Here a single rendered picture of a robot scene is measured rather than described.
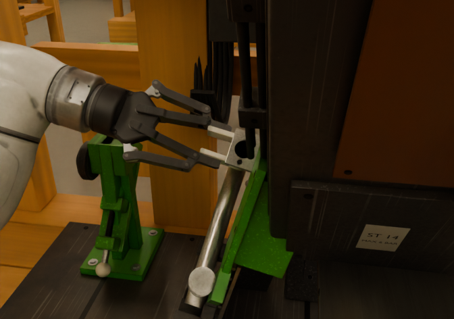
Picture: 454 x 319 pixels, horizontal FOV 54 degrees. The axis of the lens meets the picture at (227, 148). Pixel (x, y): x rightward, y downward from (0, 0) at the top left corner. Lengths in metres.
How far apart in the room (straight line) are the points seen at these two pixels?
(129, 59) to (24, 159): 0.41
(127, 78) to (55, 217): 0.39
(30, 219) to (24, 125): 0.53
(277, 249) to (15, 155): 0.38
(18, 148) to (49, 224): 0.49
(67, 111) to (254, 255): 0.33
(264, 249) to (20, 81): 0.40
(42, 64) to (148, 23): 0.27
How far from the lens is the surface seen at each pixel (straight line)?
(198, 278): 0.64
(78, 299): 0.92
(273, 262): 0.61
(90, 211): 1.17
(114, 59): 1.03
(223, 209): 0.74
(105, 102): 0.65
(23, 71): 0.68
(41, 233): 1.14
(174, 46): 0.88
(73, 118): 0.67
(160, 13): 0.87
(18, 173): 0.70
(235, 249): 0.59
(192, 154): 0.64
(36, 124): 0.70
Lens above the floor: 1.53
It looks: 27 degrees down
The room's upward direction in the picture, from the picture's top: straight up
